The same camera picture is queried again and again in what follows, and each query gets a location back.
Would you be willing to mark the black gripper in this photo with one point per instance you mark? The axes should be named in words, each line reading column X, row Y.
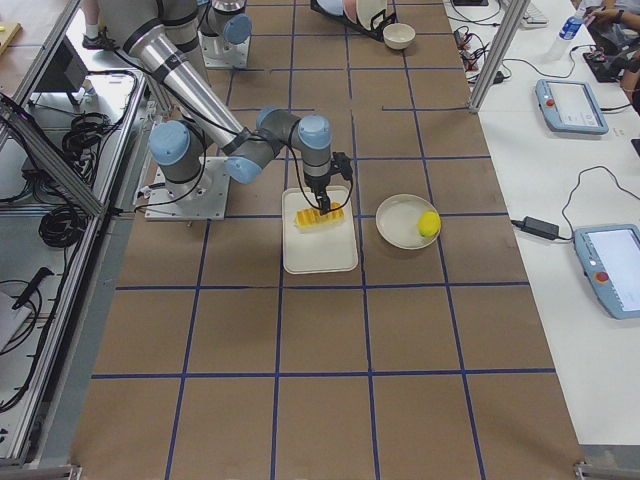
column 317, row 187

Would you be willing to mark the orange striped bread roll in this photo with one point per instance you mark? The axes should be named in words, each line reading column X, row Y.
column 311, row 219

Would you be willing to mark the black plate rack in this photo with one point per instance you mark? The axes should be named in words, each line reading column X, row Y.
column 376, row 34

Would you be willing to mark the white plate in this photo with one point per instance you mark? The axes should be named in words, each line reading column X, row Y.
column 370, row 13

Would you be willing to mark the white rectangular tray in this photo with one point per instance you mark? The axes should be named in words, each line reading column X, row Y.
column 324, row 248

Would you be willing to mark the white shallow dish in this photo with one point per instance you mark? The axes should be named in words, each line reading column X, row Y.
column 397, row 218

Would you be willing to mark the yellow lemon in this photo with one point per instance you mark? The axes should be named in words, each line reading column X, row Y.
column 429, row 224

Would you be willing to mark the cream bowl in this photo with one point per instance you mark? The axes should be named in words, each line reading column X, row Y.
column 398, row 36

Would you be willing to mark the black power adapter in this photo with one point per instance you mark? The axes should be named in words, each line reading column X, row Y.
column 537, row 227

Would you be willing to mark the far teach pendant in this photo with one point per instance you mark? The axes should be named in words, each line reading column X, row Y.
column 570, row 107

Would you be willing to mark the teach pendant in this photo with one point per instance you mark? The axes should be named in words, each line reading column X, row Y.
column 570, row 107
column 609, row 256

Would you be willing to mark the near teach pendant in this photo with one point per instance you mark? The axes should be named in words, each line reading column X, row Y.
column 609, row 256

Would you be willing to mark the water bottle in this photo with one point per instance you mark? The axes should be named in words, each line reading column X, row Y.
column 566, row 35

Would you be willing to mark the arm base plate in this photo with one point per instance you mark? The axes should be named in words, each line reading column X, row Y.
column 219, row 54
column 203, row 198

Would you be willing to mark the aluminium frame post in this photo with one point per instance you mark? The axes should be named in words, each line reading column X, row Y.
column 498, row 48

